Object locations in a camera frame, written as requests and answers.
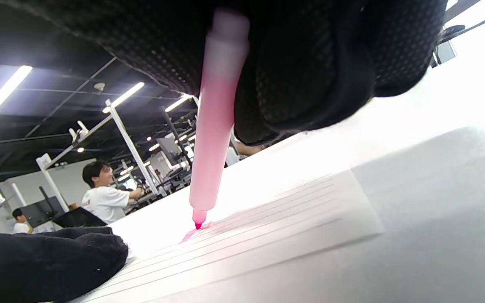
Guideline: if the person's left hand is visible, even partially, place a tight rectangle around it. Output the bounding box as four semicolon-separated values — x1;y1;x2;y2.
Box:
0;227;129;303

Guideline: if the white metal frame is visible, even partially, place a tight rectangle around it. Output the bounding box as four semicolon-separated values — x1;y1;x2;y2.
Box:
35;99;161;202

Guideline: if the black monitor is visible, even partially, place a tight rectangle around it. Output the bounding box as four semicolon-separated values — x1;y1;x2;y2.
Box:
19;196;66;228

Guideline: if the long ceiling light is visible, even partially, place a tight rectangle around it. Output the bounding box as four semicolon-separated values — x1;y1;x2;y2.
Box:
102;82;145;113
0;65;33;115

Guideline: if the person's right hand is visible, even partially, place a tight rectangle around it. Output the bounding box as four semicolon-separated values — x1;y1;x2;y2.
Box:
0;0;449;146

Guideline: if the white lined paper sheet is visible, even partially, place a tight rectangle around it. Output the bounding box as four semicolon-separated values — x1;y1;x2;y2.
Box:
68;170;385;303

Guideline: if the pink highlighter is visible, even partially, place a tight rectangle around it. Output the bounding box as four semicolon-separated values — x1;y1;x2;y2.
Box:
189;11;251;231

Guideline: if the black desk mat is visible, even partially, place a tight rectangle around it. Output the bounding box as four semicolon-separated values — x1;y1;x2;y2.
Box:
436;19;485;45

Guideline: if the grey monitor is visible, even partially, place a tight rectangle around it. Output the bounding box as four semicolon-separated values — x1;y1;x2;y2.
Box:
156;138;184;167

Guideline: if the black swivel chair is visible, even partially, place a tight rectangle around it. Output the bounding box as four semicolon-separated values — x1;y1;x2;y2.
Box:
52;206;108;229

